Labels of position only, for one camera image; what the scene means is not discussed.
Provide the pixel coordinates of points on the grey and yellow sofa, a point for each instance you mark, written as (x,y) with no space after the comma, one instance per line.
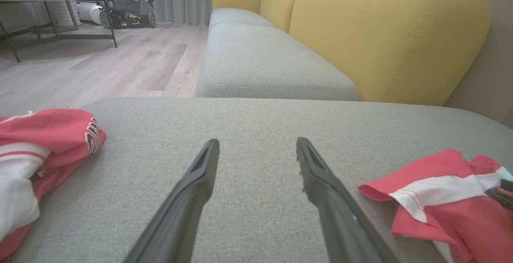
(380,38)

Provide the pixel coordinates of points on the grey fabric ottoman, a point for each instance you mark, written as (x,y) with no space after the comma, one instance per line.
(256,122)

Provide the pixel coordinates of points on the white ribbed appliance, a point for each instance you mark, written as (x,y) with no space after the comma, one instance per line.
(60,14)

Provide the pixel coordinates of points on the black wheeled robot base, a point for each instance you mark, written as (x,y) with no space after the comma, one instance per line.
(128,16)

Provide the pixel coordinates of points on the red and white jersey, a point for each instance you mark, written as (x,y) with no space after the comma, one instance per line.
(52,130)

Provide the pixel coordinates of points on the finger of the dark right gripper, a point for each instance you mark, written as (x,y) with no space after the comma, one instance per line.
(503,199)
(508,185)

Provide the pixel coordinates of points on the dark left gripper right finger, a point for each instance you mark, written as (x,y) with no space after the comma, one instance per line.
(340,219)

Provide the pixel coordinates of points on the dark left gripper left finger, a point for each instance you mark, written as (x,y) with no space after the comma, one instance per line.
(180,211)

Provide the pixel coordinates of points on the white rounded appliance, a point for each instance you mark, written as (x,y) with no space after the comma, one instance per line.
(90,12)

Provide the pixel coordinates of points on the red shorts with white band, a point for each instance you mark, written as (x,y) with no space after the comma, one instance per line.
(441,223)

